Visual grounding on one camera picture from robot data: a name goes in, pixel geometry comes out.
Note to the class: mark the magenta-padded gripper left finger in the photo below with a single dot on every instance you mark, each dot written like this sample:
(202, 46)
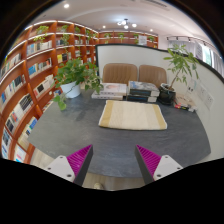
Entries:
(63, 166)

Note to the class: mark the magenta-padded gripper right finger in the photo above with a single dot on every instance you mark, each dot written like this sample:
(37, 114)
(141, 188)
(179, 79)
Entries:
(165, 166)

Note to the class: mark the cream towel with yellow stripes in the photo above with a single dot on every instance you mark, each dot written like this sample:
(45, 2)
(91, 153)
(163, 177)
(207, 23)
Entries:
(132, 115)

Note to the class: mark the beige cardboard box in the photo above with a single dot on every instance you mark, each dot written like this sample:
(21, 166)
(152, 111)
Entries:
(185, 103)

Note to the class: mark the small tree in black pot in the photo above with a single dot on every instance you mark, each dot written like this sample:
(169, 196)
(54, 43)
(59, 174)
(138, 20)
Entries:
(166, 95)

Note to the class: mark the dark book with blue spine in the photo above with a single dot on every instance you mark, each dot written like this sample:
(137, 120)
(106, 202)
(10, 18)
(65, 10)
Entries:
(141, 98)

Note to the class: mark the flat white book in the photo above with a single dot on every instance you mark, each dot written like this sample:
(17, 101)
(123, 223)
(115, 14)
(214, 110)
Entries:
(105, 97)

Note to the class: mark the thick book with grey photo cover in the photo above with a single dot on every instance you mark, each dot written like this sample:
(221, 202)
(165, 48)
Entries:
(143, 86)

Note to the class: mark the tan leather chair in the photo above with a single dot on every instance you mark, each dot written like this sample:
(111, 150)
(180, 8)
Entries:
(152, 75)
(119, 74)

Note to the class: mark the orange wooden book shelf unit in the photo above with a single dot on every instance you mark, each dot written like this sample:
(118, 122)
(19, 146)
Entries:
(23, 83)

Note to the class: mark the white book with face cover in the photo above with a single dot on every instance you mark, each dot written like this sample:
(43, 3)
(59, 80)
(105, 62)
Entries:
(113, 88)

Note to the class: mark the pothos plant in white pot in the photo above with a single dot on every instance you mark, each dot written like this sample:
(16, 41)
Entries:
(75, 71)

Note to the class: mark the white curtains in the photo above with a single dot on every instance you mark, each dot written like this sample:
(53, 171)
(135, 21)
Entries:
(216, 61)

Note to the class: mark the white and purple banner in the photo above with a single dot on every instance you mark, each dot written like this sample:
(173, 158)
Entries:
(199, 51)

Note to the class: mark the ceiling lights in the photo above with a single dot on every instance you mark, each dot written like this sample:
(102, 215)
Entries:
(126, 23)

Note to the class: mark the white wall socket panel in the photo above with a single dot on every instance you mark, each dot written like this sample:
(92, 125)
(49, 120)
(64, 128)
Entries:
(209, 101)
(201, 91)

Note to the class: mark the white partition with dark frame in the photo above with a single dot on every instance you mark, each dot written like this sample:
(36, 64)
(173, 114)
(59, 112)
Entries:
(133, 55)

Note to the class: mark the black track light rail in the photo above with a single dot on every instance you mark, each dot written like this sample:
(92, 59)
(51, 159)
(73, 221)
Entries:
(186, 39)

